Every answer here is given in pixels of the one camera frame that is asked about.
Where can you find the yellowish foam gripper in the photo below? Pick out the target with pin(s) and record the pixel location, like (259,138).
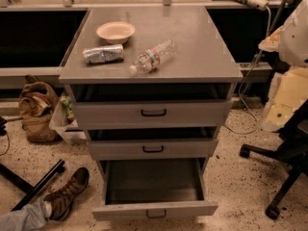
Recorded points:
(295,40)

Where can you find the grey drawer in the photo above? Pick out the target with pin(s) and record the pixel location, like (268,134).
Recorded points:
(149,189)
(152,143)
(148,105)

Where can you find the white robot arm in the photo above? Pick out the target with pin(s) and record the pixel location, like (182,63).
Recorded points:
(290,40)

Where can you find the grey drawer cabinet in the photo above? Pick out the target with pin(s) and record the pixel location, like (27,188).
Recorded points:
(201,56)

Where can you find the black office chair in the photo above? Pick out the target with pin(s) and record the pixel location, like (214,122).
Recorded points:
(293,151)

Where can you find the clear plastic water bottle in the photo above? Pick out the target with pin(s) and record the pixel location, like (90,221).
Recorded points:
(153,57)

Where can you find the beige paper bowl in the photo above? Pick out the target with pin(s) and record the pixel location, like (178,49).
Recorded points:
(116,32)

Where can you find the brown laced shoe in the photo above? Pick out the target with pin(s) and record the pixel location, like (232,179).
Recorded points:
(59,203)

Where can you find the black metal stand leg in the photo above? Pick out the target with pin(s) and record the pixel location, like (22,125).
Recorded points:
(29,190)

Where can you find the blue jeans leg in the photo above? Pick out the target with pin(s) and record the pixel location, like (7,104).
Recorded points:
(30,218)

